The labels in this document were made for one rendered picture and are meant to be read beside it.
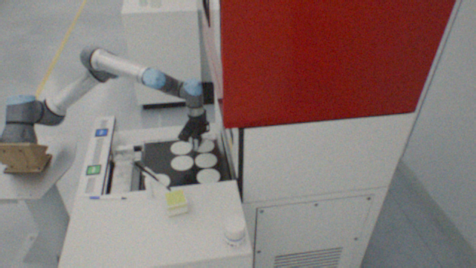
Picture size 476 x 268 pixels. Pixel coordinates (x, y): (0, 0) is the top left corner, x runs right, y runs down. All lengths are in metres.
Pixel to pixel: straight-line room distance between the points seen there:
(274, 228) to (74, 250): 0.87
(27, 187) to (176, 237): 0.83
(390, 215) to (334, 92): 1.64
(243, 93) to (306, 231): 0.86
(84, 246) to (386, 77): 1.19
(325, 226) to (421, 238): 1.06
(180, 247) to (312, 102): 0.68
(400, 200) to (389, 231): 0.33
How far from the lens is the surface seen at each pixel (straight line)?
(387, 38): 1.34
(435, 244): 2.81
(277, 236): 1.83
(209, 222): 1.35
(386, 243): 2.68
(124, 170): 1.73
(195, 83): 1.52
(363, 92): 1.41
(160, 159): 1.72
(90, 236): 1.40
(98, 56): 1.68
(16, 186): 1.93
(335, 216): 1.83
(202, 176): 1.61
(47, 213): 2.15
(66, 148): 2.05
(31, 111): 1.94
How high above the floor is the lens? 2.01
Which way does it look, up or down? 37 degrees down
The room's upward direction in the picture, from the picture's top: 1 degrees clockwise
